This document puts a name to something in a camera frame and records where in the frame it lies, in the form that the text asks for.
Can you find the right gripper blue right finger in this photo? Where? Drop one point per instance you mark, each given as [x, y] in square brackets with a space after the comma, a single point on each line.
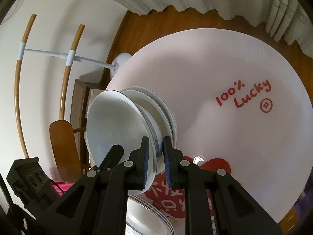
[168, 163]

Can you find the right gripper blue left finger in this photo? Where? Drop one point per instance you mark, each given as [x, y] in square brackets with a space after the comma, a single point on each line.
[97, 202]

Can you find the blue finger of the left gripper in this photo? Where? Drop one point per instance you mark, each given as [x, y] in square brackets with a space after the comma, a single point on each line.
[112, 158]

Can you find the white plate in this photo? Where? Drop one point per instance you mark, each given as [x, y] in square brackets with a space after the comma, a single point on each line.
[143, 218]

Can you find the pink hanging cloth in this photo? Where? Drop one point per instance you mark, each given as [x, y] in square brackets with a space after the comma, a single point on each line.
[60, 186]

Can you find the brown wooden chair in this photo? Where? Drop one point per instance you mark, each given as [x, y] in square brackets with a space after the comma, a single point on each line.
[69, 149]

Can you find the low wooden white cabinet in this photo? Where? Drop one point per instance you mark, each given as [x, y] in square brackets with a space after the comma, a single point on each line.
[82, 96]

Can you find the purple cloth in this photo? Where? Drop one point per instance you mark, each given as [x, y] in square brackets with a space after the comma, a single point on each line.
[303, 203]

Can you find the round white table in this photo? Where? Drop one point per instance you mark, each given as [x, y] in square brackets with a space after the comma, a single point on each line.
[244, 123]

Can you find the white bar stand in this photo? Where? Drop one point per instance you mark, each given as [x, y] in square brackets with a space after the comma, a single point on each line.
[113, 67]

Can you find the lower wooden ballet bar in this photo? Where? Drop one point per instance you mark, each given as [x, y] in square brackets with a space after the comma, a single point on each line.
[69, 68]

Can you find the left beige curtain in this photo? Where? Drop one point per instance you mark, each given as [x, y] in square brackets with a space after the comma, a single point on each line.
[284, 19]

